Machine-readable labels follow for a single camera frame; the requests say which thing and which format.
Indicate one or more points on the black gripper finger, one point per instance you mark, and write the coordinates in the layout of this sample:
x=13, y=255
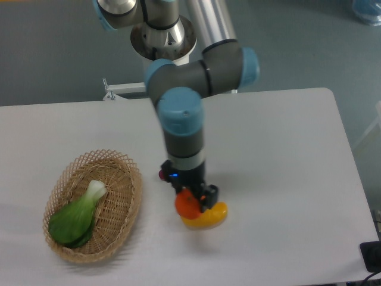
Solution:
x=209, y=197
x=178, y=186

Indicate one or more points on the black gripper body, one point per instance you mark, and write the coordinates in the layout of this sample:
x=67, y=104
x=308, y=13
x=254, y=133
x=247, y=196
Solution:
x=193, y=178

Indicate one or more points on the orange fruit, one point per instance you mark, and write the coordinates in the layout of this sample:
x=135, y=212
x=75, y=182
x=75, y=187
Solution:
x=186, y=205

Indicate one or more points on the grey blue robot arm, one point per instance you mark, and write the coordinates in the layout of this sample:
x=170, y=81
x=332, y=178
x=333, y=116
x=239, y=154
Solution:
x=189, y=59

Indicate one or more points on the woven wicker basket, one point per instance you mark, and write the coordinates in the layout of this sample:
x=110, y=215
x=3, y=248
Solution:
x=116, y=211

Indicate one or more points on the yellow mango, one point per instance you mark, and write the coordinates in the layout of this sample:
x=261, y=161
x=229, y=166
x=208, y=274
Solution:
x=210, y=218

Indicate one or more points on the purple sweet potato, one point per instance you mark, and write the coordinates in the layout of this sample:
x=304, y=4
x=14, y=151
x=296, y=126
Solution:
x=161, y=175

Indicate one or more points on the green bok choy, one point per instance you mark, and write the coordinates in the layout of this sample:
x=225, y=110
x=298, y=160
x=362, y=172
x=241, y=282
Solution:
x=73, y=224

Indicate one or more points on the black device at edge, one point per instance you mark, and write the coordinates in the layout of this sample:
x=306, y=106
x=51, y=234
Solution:
x=371, y=255

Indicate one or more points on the blue bag in corner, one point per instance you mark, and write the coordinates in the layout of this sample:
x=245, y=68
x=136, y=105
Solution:
x=367, y=11

